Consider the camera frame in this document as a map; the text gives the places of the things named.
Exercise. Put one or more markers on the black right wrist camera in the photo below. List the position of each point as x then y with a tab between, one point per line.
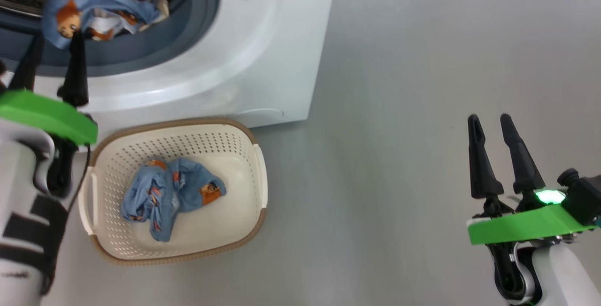
584	198

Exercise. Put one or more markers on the white front-load washing machine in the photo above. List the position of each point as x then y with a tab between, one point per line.
263	62

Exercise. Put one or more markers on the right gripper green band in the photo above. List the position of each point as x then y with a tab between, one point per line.
516	228

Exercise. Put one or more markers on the blue bear print garment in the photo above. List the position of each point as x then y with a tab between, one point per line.
159	198

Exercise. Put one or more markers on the cream basket with brown rim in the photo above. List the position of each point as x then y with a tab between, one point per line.
225	202

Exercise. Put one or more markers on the round white filter cover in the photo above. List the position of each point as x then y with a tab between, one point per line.
263	117

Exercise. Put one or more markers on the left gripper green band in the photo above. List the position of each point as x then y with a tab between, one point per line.
51	116

